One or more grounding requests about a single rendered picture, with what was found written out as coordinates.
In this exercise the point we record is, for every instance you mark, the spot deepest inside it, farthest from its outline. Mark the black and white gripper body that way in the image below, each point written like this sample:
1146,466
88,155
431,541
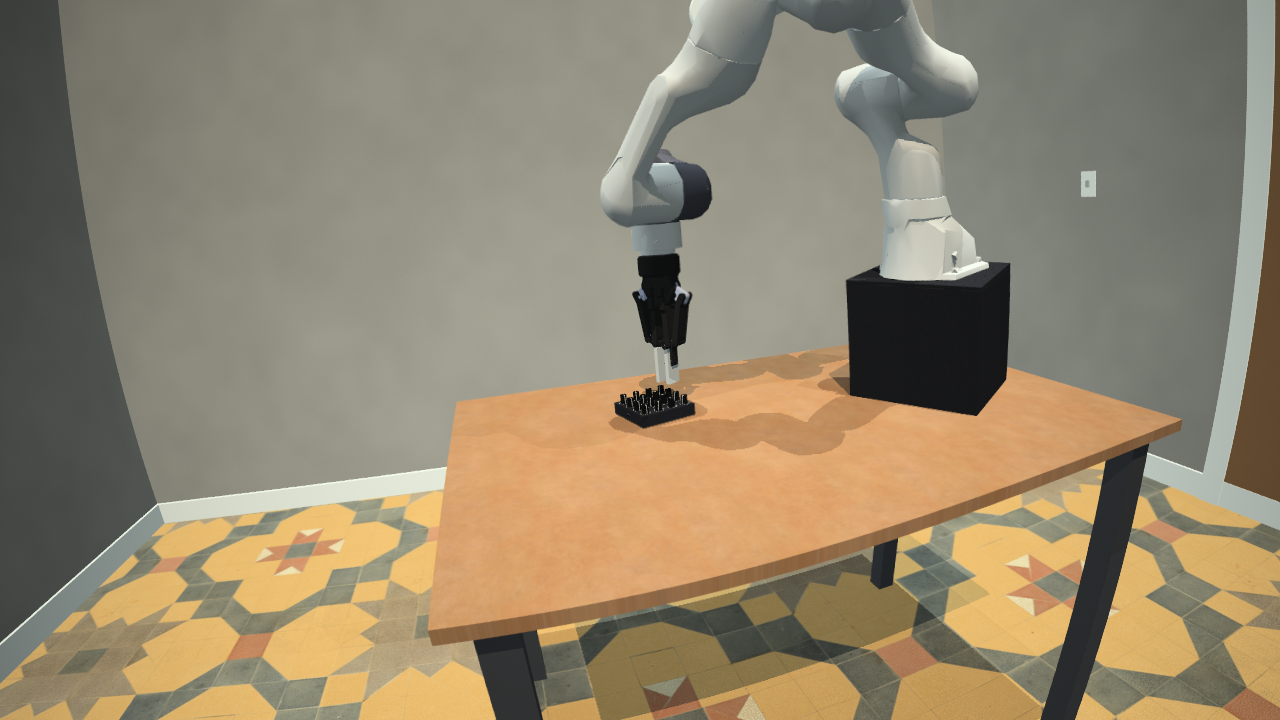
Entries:
666,269

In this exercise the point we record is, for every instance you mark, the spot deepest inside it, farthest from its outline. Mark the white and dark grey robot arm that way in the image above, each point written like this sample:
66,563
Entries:
718,64

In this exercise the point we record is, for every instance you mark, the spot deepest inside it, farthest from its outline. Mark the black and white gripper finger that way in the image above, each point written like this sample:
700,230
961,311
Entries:
674,321
651,321

